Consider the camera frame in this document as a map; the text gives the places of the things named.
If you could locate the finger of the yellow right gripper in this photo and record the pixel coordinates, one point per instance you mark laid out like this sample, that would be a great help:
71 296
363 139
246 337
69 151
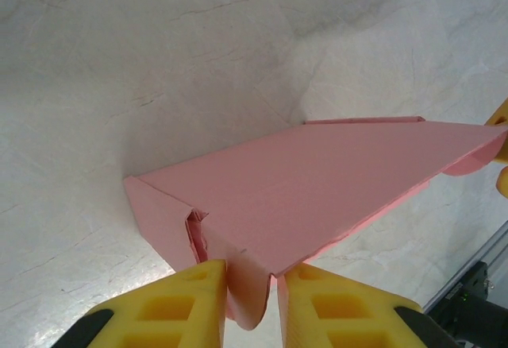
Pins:
503 183
501 114

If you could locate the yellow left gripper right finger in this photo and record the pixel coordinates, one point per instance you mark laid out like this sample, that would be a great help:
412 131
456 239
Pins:
349 316

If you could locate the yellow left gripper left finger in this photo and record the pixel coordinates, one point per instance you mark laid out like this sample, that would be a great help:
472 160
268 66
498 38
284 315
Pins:
158 312

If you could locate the pink paper box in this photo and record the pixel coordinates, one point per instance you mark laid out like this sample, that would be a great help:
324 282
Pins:
297 189

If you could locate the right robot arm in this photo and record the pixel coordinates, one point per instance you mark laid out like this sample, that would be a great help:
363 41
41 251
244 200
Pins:
476 316

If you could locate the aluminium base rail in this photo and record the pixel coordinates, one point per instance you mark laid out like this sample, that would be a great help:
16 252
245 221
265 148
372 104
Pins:
472 260

